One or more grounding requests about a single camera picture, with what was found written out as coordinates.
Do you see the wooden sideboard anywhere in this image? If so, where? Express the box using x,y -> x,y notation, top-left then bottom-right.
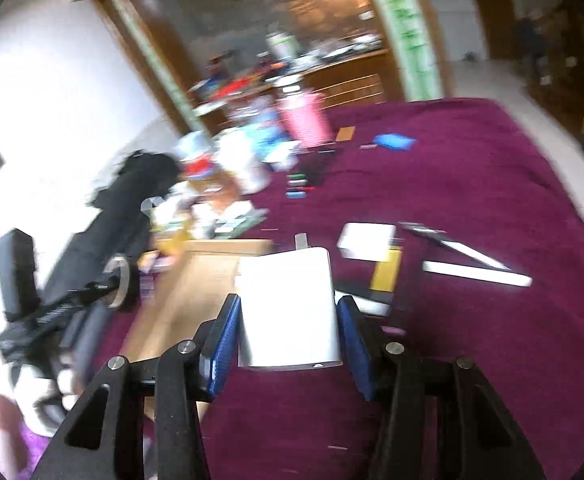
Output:
299,49 -> 399,108

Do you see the clear food jar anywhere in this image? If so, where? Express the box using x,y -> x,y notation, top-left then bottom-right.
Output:
174,131 -> 219,182

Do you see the black marker red cap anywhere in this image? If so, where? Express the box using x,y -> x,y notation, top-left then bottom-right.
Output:
302,156 -> 335,194

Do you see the green bamboo wall scroll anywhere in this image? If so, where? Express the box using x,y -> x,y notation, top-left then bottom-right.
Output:
359,0 -> 440,102

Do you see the white power bank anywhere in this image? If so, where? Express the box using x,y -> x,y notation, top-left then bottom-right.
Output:
236,232 -> 343,372

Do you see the white plug adapter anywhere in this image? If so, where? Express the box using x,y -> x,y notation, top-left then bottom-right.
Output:
336,222 -> 397,261

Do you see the blue labelled snack container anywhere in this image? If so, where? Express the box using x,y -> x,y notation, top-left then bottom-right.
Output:
244,104 -> 299,161

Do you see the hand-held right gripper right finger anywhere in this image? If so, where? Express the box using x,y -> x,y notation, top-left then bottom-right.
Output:
337,295 -> 548,480

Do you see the person's left forearm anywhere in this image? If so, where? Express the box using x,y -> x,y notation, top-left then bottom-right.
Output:
0,394 -> 28,468

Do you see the pale flat ruler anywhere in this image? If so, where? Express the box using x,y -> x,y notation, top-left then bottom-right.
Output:
421,259 -> 533,289

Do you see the white plastic tub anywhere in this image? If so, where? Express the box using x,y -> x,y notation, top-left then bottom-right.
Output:
219,134 -> 271,195

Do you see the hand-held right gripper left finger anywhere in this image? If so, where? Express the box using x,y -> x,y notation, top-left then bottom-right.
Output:
29,293 -> 243,480

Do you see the pink woven basket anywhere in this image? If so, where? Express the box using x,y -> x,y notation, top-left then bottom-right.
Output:
276,91 -> 333,149

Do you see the blue and white carton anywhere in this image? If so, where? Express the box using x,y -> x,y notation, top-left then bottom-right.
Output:
267,142 -> 301,171

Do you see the black marker green cap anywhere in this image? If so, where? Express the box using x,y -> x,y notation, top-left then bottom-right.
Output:
287,155 -> 330,183

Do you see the cardboard box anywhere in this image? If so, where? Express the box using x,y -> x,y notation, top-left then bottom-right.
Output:
124,239 -> 273,363

